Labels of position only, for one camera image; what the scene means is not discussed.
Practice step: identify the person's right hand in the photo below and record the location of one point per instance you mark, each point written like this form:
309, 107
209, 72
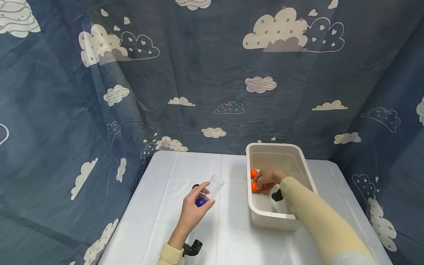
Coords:
270, 177

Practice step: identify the person's left hand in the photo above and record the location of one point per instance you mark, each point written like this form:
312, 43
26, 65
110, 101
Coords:
190, 215

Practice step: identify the person's left thumb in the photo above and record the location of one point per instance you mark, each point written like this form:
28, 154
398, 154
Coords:
206, 205

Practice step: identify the person's left index finger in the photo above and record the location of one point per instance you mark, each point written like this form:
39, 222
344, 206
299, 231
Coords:
199, 188

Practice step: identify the person's right fingers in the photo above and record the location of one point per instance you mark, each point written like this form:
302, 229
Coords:
262, 185

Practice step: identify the orange ball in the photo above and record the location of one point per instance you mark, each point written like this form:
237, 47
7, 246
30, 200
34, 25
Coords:
254, 187
253, 173

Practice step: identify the clear plastic tube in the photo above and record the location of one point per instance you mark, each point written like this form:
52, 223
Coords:
213, 186

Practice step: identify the person's right forearm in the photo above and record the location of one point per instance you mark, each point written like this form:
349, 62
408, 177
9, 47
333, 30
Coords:
318, 217

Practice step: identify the blue ball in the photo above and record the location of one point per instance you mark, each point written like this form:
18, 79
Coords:
200, 201

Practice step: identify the black wrist band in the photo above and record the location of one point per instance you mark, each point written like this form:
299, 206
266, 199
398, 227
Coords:
277, 195
192, 247

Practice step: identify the white plastic bin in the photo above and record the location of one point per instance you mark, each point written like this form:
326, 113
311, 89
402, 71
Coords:
281, 217

